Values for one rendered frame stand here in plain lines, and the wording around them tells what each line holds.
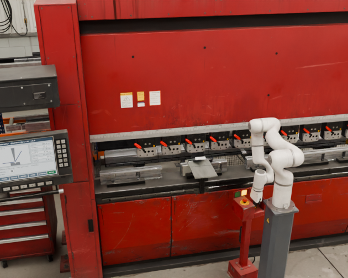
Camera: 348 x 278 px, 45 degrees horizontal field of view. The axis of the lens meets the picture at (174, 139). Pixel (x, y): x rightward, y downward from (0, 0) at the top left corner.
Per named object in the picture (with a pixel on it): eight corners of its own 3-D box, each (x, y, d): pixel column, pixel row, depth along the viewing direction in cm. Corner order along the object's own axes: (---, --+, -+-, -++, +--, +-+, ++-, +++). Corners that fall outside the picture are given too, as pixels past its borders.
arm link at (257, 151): (268, 143, 327) (270, 181, 330) (249, 144, 323) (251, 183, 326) (274, 144, 318) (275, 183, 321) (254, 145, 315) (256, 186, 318)
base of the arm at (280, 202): (300, 210, 283) (304, 187, 275) (274, 215, 278) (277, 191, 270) (286, 195, 299) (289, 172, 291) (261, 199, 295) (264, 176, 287)
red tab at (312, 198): (306, 203, 369) (307, 197, 366) (305, 202, 371) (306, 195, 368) (321, 201, 372) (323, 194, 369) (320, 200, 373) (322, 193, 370)
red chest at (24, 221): (-3, 273, 368) (-26, 175, 325) (6, 237, 413) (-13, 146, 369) (56, 266, 377) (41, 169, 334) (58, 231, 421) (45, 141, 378)
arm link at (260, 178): (262, 181, 330) (251, 182, 328) (264, 167, 324) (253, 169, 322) (266, 187, 323) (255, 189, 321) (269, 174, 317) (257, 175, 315)
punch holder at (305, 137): (302, 142, 355) (305, 124, 348) (298, 138, 363) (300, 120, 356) (319, 140, 358) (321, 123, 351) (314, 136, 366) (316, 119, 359)
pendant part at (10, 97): (-11, 213, 263) (-41, 83, 226) (-7, 192, 284) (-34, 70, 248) (72, 199, 276) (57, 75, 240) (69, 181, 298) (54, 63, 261)
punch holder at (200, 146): (186, 153, 338) (187, 134, 330) (184, 148, 345) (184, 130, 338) (205, 151, 340) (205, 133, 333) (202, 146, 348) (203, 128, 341)
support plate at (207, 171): (195, 178, 322) (195, 177, 321) (187, 162, 345) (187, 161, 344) (217, 176, 325) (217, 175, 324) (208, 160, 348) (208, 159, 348)
